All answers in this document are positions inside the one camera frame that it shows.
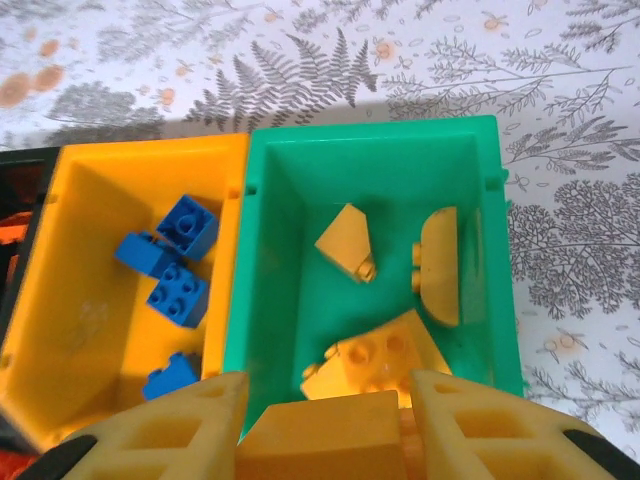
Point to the black plastic bin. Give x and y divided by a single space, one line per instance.
10 280

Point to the yellow curved lego brick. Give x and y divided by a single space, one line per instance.
440 265

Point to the yellow plastic bin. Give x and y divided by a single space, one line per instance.
90 310

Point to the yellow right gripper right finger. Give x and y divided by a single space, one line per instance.
500 440

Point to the green plastic bin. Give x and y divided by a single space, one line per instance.
300 300

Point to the yellow sloped lego brick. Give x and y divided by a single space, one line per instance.
347 242

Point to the orange lego brick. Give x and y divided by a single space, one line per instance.
15 235
15 462

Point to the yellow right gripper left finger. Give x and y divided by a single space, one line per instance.
160 435

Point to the floral print tablecloth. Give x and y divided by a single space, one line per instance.
450 60

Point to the blue lego brick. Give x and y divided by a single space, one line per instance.
187 227
177 295
140 252
170 377

